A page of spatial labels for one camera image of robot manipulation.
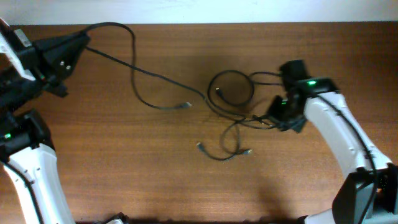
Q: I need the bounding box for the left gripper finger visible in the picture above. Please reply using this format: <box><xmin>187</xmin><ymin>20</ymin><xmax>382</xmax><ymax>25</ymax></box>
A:
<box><xmin>42</xmin><ymin>40</ymin><xmax>90</xmax><ymax>82</ymax></box>
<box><xmin>32</xmin><ymin>32</ymin><xmax>90</xmax><ymax>52</ymax></box>

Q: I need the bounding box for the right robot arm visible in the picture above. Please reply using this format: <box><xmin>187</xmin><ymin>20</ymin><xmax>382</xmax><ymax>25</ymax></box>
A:
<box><xmin>268</xmin><ymin>76</ymin><xmax>397</xmax><ymax>224</ymax></box>

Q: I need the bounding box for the black usb cable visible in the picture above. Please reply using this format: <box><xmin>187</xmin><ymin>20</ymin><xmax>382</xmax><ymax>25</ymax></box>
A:
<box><xmin>196</xmin><ymin>69</ymin><xmax>285</xmax><ymax>162</ymax></box>
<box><xmin>81</xmin><ymin>21</ymin><xmax>218</xmax><ymax>111</ymax></box>

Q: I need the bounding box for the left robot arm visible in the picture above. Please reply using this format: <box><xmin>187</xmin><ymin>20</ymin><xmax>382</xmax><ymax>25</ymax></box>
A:
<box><xmin>1</xmin><ymin>29</ymin><xmax>90</xmax><ymax>223</ymax></box>

